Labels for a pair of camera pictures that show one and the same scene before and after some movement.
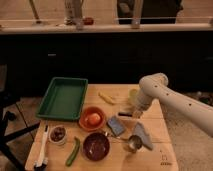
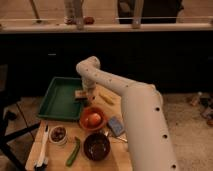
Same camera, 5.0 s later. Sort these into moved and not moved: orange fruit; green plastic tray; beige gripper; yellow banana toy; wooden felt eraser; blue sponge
Moved: wooden felt eraser; beige gripper
Not moved: orange fruit; green plastic tray; yellow banana toy; blue sponge
